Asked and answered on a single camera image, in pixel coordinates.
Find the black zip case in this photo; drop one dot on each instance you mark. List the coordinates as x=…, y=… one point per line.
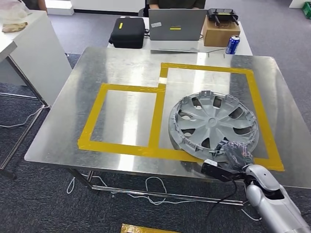
x=127, y=32

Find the brown bread loaf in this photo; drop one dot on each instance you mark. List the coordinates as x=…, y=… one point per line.
x=14, y=27

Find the yellow floor tape square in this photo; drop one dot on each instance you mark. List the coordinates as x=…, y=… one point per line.
x=136, y=229

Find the green plastic crate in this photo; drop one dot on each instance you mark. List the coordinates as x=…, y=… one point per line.
x=307, y=9

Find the white panel desk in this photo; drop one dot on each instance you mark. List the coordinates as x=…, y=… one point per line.
x=41, y=58

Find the grey laptop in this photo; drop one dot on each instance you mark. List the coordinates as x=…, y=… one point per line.
x=177, y=22

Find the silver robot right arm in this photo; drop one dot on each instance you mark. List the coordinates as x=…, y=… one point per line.
x=272, y=199

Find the steel workbench table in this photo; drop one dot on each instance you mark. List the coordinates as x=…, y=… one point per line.
x=121, y=67

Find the blue drink can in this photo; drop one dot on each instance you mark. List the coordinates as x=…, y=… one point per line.
x=232, y=45

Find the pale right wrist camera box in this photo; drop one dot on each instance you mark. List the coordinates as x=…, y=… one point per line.
x=210, y=164

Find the person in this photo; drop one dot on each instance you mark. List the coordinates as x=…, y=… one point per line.
x=177, y=4
x=42, y=4

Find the grey plastic wheel hubcap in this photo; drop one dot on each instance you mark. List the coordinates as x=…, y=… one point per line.
x=211, y=123

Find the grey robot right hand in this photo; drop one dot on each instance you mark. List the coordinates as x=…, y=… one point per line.
x=237, y=156

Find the brown cardboard box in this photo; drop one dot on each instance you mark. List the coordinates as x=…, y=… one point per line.
x=214, y=37

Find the clear plastic bag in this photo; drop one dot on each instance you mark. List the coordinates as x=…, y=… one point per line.
x=13, y=13

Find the black wifi router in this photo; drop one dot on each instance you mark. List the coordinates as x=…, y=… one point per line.
x=222, y=14

